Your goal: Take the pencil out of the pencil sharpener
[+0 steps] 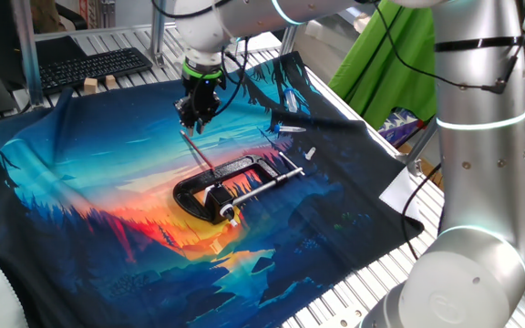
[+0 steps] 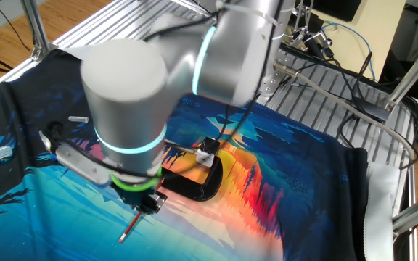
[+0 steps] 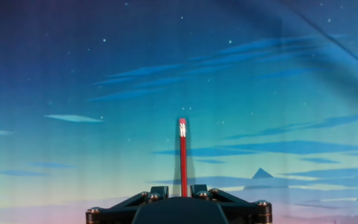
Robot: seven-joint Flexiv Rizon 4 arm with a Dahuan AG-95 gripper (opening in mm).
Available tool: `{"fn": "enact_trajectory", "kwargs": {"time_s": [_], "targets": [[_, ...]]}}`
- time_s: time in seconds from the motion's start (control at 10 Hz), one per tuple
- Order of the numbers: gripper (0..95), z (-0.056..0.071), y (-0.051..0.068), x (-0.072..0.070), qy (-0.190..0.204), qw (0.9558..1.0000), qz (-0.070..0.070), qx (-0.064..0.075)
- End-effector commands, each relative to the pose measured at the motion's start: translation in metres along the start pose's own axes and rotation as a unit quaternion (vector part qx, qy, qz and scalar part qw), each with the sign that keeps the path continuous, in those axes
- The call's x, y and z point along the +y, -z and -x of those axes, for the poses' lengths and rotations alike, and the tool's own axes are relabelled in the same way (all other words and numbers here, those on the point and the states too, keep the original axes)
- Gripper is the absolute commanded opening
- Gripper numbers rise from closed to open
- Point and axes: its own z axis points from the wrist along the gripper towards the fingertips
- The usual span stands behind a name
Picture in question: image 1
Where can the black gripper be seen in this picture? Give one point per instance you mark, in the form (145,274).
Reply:
(201,102)

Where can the red pencil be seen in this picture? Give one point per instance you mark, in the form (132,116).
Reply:
(196,150)

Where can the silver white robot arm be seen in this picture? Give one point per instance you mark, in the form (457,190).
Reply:
(472,273)

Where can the black pencil sharpener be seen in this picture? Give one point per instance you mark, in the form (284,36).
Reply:
(219,200)

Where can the black metal C-clamp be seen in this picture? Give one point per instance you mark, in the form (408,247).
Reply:
(227,165)

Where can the clear tube with blue cap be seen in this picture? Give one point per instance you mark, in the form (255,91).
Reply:
(292,129)

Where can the small wooden block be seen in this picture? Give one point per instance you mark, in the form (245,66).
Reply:
(90,85)
(110,81)

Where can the large clear plastic tube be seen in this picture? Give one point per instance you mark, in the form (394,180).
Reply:
(291,101)

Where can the small clear plastic tube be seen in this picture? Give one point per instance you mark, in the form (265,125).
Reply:
(309,153)

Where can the landscape printed cloth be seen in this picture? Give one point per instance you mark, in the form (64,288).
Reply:
(85,182)

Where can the black keyboard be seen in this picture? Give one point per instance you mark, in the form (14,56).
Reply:
(89,66)

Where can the black desk pad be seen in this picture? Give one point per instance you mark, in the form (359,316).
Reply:
(59,48)

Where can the black chair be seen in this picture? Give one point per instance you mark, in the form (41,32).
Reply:
(68,16)

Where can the green fabric sheet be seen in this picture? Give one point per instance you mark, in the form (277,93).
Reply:
(381,73)

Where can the blue patterned bag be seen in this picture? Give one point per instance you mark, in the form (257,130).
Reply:
(399,127)

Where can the aluminium frame post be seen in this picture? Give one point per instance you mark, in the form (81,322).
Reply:
(422,146)
(157,27)
(27,54)

